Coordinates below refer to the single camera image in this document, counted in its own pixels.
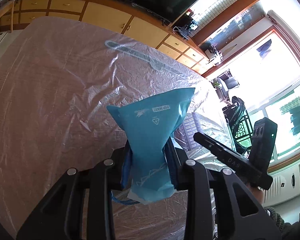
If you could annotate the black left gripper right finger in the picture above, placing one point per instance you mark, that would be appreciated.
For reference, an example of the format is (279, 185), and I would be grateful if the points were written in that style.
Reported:
(173, 162)

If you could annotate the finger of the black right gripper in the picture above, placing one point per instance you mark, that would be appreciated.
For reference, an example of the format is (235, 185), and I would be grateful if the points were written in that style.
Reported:
(227, 156)

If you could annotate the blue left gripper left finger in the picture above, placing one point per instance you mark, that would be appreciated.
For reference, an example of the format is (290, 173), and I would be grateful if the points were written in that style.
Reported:
(127, 156)

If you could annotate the lilac plastic basket cup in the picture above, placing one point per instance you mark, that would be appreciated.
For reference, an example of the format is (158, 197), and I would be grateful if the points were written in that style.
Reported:
(185, 132)

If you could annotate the blue drawstring bag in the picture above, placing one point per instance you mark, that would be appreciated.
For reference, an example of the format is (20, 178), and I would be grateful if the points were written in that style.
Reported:
(148, 124)

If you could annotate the person's right hand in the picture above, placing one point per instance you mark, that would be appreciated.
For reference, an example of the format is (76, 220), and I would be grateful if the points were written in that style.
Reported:
(257, 193)

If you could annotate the black stroller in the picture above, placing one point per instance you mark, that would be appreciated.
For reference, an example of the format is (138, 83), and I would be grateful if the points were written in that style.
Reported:
(234, 113)

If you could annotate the white air conditioner unit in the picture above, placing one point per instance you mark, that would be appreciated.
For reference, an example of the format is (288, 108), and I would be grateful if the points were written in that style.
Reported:
(285, 186)

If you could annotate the potted plant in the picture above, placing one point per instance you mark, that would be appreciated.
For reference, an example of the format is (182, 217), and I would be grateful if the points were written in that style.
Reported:
(216, 84)

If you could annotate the black coffee machine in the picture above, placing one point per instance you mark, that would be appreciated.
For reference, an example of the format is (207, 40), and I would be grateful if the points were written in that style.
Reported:
(185, 26)

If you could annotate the wooden tv cabinet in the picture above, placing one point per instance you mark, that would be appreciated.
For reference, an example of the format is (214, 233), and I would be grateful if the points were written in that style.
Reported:
(112, 15)

